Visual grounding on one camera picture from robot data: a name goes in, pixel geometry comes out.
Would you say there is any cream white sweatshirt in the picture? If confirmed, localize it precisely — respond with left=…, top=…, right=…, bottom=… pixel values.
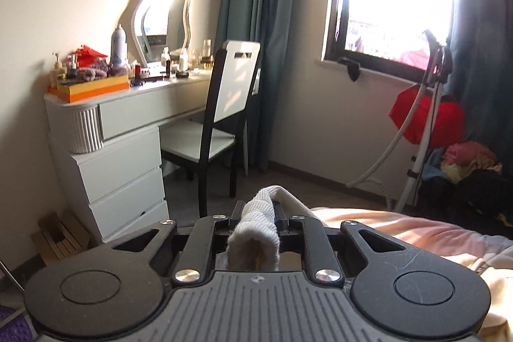
left=226, top=185, right=316, bottom=272

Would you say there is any pile of colourful clothes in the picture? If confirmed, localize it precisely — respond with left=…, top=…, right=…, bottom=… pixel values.
left=419, top=141, right=512, bottom=223

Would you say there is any small wooden crate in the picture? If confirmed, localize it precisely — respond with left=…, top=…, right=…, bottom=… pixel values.
left=30, top=209, right=93, bottom=266

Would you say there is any white vanity dresser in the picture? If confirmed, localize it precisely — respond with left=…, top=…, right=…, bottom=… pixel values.
left=44, top=70, right=211, bottom=244

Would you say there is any black and white chair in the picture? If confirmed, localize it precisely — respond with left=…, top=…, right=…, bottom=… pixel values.
left=160, top=41, right=261, bottom=218

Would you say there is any red bag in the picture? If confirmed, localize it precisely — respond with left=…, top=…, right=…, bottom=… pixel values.
left=388, top=82, right=466, bottom=149

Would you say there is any purple mat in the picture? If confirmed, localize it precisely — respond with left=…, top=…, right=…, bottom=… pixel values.
left=0, top=305, right=37, bottom=342

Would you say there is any orange flat box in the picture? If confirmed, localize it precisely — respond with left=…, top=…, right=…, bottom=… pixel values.
left=47, top=75, right=130, bottom=103

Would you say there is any white garment steamer stand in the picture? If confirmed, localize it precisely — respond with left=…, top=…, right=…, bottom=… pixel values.
left=346, top=29, right=455, bottom=213

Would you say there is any white spray bottle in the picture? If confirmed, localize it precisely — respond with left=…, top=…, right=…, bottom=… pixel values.
left=110, top=24, right=127, bottom=66

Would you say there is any teal right curtain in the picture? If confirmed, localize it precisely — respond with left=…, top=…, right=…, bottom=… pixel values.
left=449, top=0, right=512, bottom=173

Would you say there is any teal curtain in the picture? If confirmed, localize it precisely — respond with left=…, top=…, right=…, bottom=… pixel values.
left=449, top=0, right=512, bottom=173
left=214, top=0, right=338, bottom=175

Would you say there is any teal left curtain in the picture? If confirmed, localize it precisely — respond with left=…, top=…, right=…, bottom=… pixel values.
left=214, top=0, right=338, bottom=175

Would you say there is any wavy white vanity mirror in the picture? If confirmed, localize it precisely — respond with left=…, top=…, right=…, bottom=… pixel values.
left=133, top=0, right=191, bottom=67

